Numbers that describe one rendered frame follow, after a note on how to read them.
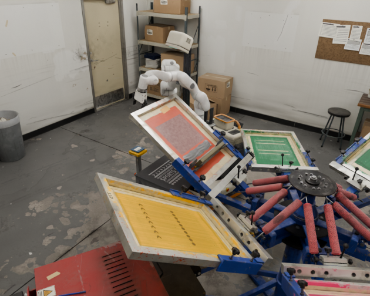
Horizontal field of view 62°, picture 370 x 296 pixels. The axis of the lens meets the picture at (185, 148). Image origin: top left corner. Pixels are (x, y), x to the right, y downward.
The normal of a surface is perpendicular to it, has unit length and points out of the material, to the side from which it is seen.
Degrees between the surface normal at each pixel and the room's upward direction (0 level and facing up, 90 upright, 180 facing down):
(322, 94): 90
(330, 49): 90
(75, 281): 0
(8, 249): 0
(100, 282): 0
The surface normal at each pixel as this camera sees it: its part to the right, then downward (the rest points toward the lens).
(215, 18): -0.55, 0.39
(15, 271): 0.03, -0.88
